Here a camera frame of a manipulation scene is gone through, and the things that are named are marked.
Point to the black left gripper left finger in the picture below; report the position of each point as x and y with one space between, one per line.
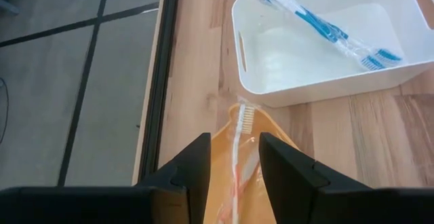
183 190

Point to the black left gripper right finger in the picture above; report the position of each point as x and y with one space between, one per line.
295 190

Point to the orange toothbrush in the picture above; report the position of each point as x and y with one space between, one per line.
248 118

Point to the blue toothbrush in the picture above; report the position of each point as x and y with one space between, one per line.
389 56
371 62

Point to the yellow plastic bin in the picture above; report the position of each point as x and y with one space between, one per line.
222 169

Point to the white plastic bin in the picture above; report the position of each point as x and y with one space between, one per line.
288 64

